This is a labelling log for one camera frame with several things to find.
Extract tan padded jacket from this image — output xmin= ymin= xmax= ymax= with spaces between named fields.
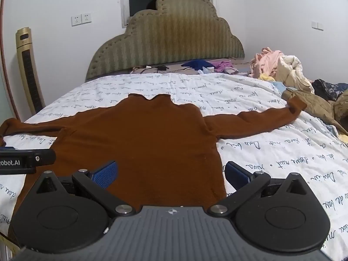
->
xmin=281 ymin=87 xmax=347 ymax=135

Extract blue garment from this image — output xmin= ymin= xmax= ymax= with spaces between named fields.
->
xmin=181 ymin=59 xmax=214 ymax=71

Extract purple garment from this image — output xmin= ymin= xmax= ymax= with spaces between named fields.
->
xmin=210 ymin=60 xmax=233 ymax=72

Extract dark floral garment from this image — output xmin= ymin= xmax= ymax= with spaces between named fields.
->
xmin=312 ymin=79 xmax=348 ymax=101

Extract black charger with cable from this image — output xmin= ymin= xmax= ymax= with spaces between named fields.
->
xmin=130 ymin=65 xmax=169 ymax=74

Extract white wall switch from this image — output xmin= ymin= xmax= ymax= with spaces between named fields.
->
xmin=311 ymin=21 xmax=324 ymax=31

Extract pink clothes pile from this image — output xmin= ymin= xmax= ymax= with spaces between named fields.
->
xmin=249 ymin=47 xmax=284 ymax=78

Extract white wall sockets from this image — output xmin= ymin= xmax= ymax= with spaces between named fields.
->
xmin=71 ymin=13 xmax=92 ymax=27

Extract white script-print bedsheet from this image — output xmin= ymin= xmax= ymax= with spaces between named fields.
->
xmin=1 ymin=73 xmax=347 ymax=260

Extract cream quilted jacket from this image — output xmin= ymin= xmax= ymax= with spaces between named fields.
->
xmin=274 ymin=55 xmax=314 ymax=94

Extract gold tower fan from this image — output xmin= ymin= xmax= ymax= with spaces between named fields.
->
xmin=15 ymin=27 xmax=45 ymax=114

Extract brown knit sweater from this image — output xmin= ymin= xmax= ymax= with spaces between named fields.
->
xmin=0 ymin=93 xmax=307 ymax=240

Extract olive striped headboard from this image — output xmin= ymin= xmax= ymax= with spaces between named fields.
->
xmin=85 ymin=0 xmax=245 ymax=81

